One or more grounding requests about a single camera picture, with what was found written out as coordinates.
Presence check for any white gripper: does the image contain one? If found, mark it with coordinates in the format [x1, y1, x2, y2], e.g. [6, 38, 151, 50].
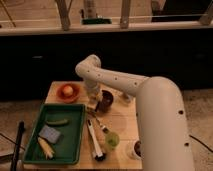
[85, 80, 100, 102]

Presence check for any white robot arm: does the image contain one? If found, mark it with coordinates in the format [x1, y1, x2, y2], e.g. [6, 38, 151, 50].
[75, 55, 195, 171]

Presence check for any purple bowl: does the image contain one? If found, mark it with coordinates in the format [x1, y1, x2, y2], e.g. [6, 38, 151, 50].
[96, 90, 114, 113]

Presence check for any orange bowl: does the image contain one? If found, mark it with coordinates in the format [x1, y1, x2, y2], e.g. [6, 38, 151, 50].
[56, 83, 80, 103]

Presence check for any peach fruit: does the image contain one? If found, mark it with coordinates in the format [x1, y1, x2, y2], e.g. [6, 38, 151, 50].
[62, 85, 74, 97]

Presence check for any green plastic tray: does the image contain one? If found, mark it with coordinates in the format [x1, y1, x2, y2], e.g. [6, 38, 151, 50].
[23, 104, 85, 165]

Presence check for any metal spoon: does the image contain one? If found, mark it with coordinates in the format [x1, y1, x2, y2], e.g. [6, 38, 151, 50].
[88, 112, 109, 134]

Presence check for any green cucumber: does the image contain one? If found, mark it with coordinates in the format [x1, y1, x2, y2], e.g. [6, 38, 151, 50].
[46, 119, 69, 126]

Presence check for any green cup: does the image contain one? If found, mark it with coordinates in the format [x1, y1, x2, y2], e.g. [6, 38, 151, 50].
[105, 132, 120, 149]

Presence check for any blue grey sponge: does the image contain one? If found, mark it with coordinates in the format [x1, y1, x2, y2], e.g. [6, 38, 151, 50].
[39, 125, 61, 144]

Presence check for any white cup with dark contents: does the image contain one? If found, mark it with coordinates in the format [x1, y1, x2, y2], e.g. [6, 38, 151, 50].
[127, 140, 141, 160]

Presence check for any yellow corn cob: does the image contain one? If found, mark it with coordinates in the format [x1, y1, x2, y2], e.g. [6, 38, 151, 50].
[38, 137, 54, 159]

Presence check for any black pole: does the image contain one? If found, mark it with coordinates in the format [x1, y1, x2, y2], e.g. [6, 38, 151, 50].
[10, 121, 25, 171]

